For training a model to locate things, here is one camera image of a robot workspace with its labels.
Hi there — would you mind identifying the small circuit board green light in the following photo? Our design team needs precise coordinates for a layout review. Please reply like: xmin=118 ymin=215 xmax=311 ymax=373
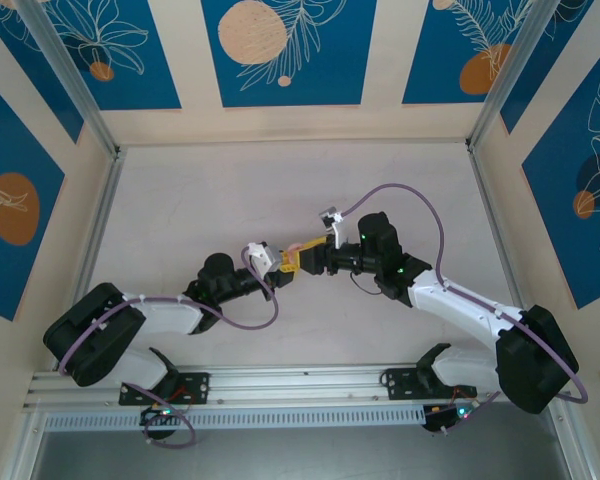
xmin=139 ymin=405 xmax=174 ymax=426
xmin=424 ymin=402 xmax=476 ymax=431

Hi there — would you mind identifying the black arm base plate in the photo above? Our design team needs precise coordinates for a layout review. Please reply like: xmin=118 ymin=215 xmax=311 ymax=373
xmin=381 ymin=367 xmax=479 ymax=402
xmin=118 ymin=372 xmax=210 ymax=406

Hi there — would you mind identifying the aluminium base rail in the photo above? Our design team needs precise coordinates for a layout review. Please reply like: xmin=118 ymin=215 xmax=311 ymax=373
xmin=22 ymin=363 xmax=566 ymax=409

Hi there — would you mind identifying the aluminium table side rail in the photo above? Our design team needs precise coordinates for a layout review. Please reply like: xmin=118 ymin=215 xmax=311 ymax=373
xmin=0 ymin=149 xmax=127 ymax=480
xmin=467 ymin=142 xmax=600 ymax=480

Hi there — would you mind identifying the grey slotted cable duct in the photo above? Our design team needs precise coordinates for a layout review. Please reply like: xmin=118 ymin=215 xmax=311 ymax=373
xmin=44 ymin=404 xmax=427 ymax=432

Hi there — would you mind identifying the aluminium frame upright post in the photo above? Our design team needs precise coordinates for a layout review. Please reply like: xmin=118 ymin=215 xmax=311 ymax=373
xmin=17 ymin=0 xmax=126 ymax=161
xmin=465 ymin=0 xmax=556 ymax=151

